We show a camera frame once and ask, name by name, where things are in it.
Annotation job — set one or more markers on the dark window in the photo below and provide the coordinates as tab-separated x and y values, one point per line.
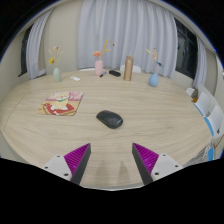
186	50
25	53

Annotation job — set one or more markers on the green vase with yellow flowers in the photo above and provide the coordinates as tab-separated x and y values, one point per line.
57	75

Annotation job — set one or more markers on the small black box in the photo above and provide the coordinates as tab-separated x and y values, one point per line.
114	73

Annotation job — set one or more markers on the blue vase with dried flowers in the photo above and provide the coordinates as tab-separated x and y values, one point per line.
153	80

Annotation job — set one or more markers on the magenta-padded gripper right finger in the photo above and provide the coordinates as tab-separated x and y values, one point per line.
146	159

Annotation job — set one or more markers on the narrow white curtain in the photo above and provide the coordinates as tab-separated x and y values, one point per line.
200	63
37	46

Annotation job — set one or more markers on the small white remote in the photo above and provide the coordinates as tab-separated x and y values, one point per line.
75	78

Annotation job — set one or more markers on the bronze drink bottle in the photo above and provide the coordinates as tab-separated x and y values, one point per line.
128	68

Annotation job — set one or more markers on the white chair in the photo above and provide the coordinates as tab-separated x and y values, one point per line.
136	69
87	69

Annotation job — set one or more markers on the wide white curtain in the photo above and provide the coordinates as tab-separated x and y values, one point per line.
126	30

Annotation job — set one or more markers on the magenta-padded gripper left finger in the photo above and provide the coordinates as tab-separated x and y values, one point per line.
77	159

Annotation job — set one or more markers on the black computer mouse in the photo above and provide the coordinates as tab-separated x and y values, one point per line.
110	119

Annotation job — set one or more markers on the black marker pen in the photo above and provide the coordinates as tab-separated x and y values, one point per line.
103	74

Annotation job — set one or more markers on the cartoon print mouse pad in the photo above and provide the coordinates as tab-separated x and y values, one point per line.
61	104

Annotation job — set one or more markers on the pink vase with orange flowers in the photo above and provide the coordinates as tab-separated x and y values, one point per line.
99	68

